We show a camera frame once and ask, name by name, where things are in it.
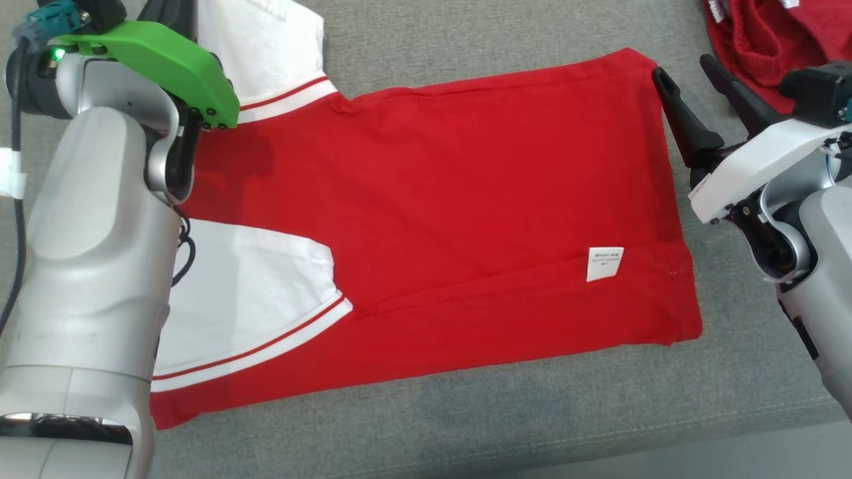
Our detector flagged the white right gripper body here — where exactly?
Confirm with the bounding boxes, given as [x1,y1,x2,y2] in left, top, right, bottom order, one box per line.
[688,123,846,224]

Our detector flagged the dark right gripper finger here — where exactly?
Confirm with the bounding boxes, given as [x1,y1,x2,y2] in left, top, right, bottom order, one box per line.
[651,67,725,170]
[699,53,786,137]

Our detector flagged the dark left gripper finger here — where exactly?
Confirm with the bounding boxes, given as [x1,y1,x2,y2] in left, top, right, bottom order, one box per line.
[136,0,197,41]

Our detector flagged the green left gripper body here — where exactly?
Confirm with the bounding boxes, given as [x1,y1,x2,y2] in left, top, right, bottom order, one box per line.
[57,20,240,130]

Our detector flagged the red shorts with white stripe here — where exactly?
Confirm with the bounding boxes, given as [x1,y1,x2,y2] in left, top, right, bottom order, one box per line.
[704,0,852,114]

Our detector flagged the red shirt with white sleeves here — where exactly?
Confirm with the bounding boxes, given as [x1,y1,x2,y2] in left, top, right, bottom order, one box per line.
[150,0,703,430]

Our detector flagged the white tape band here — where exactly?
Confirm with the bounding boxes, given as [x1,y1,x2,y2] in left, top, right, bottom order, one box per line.
[0,150,27,199]

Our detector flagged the teal left camera connector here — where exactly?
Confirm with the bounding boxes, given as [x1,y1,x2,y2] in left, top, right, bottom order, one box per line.
[17,0,84,42]

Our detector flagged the long black left arm cable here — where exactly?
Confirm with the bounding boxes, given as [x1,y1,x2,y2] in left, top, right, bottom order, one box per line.
[0,37,29,333]

